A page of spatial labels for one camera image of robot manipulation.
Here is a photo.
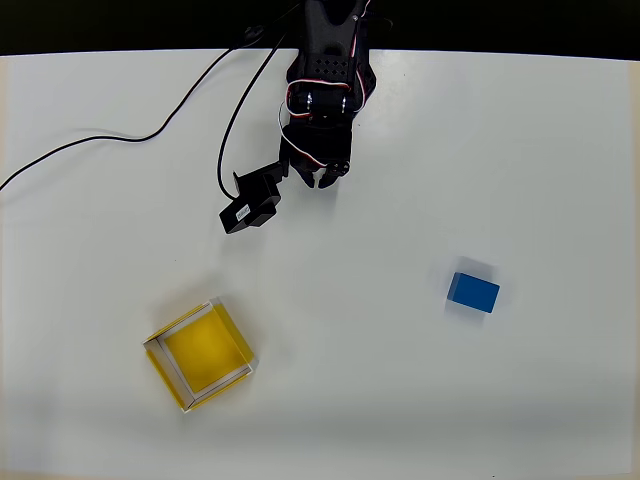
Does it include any blue rectangular block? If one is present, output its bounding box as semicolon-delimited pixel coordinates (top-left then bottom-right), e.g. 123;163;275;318
446;271;502;315

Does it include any yellow cardboard box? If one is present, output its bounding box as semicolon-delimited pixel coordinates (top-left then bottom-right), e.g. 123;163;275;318
142;296;259;414

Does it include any red white servo wire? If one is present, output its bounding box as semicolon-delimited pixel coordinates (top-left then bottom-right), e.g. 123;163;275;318
276;78;352;170

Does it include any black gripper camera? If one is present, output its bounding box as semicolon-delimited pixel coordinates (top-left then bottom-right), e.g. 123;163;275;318
218;160;291;235

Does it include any black camera cable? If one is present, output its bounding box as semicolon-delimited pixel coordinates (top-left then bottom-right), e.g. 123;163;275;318
216;29;301;199

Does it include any long black cable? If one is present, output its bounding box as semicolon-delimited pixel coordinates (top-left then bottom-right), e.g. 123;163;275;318
0;27;264;194

